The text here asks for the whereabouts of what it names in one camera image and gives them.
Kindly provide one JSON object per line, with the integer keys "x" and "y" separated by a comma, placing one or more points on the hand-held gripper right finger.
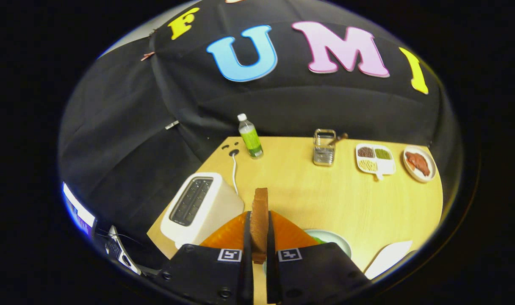
{"x": 271, "y": 237}

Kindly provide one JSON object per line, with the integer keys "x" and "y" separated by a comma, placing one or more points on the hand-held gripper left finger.
{"x": 247, "y": 237}

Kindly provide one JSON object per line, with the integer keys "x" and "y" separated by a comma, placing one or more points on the white bread slice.
{"x": 259, "y": 220}

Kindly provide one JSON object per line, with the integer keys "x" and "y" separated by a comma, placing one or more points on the green lettuce leaf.
{"x": 319, "y": 240}

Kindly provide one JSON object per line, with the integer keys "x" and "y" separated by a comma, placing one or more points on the white toaster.
{"x": 223, "y": 203}

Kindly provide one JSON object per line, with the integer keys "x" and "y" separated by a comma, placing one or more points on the pale green round plate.
{"x": 340, "y": 241}

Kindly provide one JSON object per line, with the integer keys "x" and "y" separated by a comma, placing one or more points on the green drink bottle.
{"x": 250, "y": 137}

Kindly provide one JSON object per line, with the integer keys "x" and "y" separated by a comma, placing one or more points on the metal utensil holder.
{"x": 324, "y": 150}

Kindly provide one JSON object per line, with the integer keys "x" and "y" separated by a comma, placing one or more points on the white leaf-shaped plate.
{"x": 386, "y": 256}

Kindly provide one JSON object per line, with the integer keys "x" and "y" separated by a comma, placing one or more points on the yellow soybeans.
{"x": 368, "y": 164}

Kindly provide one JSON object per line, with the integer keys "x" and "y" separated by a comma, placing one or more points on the white framed device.
{"x": 122, "y": 252}

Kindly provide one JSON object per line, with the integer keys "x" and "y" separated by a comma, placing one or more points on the dark brown beans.
{"x": 365, "y": 151}

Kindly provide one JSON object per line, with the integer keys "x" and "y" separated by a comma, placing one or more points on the black backdrop cloth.
{"x": 283, "y": 106}

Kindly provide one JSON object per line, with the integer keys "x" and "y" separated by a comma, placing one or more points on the white divided dish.
{"x": 386, "y": 167}

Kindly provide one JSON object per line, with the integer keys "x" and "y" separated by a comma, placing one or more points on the silver cloth clip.
{"x": 172, "y": 124}

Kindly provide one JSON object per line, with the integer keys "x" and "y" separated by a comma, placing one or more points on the green beans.
{"x": 383, "y": 153}

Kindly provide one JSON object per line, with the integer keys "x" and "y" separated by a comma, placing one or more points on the white oval meat plate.
{"x": 411, "y": 173}

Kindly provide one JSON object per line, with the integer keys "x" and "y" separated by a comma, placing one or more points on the brown meat piece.
{"x": 418, "y": 163}

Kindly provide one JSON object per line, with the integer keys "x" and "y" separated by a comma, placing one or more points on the lit monitor screen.
{"x": 77, "y": 209}

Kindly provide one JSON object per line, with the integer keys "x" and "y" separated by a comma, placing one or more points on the orange cloth clip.
{"x": 147, "y": 55}

